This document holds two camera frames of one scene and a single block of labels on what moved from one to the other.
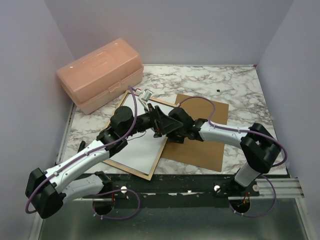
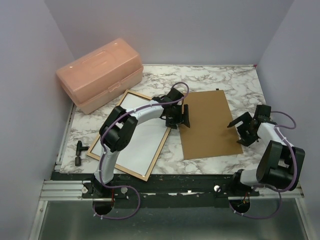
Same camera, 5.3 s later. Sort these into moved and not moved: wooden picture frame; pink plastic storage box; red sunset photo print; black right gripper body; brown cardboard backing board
Moved: brown cardboard backing board; black right gripper body
Not moved: red sunset photo print; wooden picture frame; pink plastic storage box
